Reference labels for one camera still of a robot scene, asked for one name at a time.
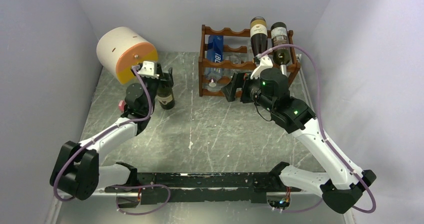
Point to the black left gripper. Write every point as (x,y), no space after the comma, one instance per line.
(169,75)

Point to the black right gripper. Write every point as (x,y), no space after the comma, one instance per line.
(229,90)

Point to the dark green wine bottle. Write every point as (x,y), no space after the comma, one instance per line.
(165,95)

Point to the gold foil wine bottle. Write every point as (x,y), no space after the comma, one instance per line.
(258,37)

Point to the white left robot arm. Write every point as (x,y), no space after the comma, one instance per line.
(78,172)

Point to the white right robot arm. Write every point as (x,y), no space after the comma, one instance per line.
(342,183)

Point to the brown wooden wine rack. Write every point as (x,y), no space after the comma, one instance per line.
(203,62)

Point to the blue label clear bottle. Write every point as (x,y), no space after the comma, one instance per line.
(215,55)

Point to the dark bottle brown label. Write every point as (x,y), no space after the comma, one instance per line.
(279,36)

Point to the small pink block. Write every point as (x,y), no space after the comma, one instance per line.
(122,106)

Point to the white orange yellow cylinder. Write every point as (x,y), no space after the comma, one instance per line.
(120,49)

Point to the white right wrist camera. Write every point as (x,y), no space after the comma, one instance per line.
(262,63)

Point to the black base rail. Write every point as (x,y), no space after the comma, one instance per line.
(255,187)

